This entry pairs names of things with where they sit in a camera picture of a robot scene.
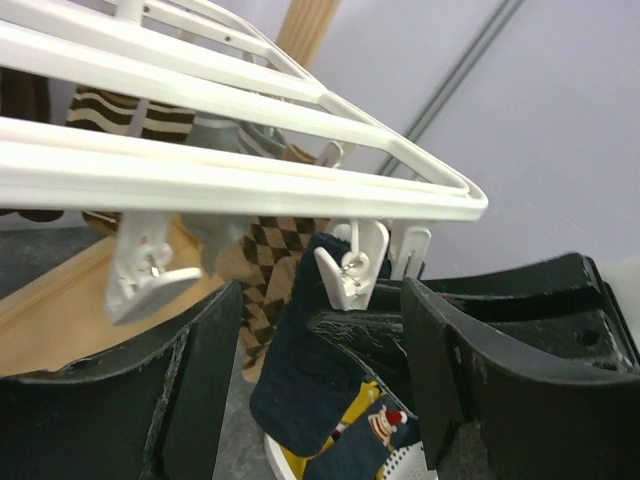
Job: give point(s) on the brown striped hanging sock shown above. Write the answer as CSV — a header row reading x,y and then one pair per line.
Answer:
x,y
26,96

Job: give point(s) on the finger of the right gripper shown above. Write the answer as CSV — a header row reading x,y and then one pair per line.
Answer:
x,y
561,306

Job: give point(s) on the white plastic laundry basket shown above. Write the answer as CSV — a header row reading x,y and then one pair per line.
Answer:
x,y
351,460

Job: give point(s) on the white plastic clip hanger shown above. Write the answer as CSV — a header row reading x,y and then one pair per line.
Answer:
x,y
48,167

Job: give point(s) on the grey striped hanging sock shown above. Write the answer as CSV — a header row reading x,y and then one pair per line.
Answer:
x,y
217,231

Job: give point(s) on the navy patterned sock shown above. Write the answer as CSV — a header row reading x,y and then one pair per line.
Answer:
x,y
383,423

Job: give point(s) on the wooden hanger stand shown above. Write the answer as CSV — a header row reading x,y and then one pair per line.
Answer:
x,y
59,318

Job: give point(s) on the beige brown argyle sock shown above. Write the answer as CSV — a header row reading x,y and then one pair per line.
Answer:
x,y
264,261

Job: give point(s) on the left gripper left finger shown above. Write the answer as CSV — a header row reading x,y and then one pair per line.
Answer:
x,y
148,408

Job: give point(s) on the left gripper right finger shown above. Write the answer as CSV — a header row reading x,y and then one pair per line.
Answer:
x,y
532,415

